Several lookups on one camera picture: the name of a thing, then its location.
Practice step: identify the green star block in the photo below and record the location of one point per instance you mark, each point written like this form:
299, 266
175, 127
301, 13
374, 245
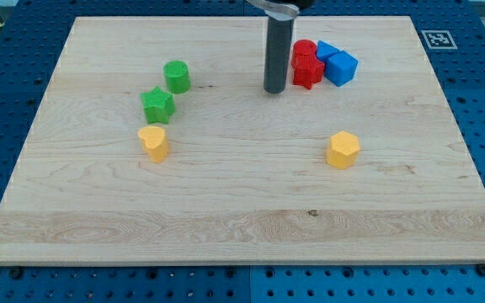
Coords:
158, 106

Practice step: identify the red star block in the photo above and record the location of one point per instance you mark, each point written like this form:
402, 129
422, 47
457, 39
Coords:
307, 71

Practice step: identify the light wooden board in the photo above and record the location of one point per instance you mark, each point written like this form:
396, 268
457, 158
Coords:
246, 179

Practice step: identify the yellow heart block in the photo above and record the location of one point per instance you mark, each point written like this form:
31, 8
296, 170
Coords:
154, 141

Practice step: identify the yellow hexagon block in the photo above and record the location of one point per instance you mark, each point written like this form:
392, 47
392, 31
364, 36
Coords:
342, 150

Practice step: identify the green cylinder block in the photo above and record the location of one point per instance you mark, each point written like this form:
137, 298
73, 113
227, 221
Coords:
176, 75

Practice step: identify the red cylinder block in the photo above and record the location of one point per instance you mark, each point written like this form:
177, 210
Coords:
303, 50

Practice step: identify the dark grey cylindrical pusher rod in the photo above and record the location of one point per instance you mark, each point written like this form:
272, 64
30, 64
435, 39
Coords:
277, 54

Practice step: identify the blue cube block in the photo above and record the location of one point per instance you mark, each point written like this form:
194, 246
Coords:
340, 68

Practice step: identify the blue triangle block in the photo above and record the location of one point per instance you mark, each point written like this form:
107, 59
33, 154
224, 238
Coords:
325, 51

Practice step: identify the silver metal rod clamp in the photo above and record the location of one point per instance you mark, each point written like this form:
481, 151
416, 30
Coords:
282, 10

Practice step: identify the white fiducial marker tag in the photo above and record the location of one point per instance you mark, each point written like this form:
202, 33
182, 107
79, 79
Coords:
439, 39

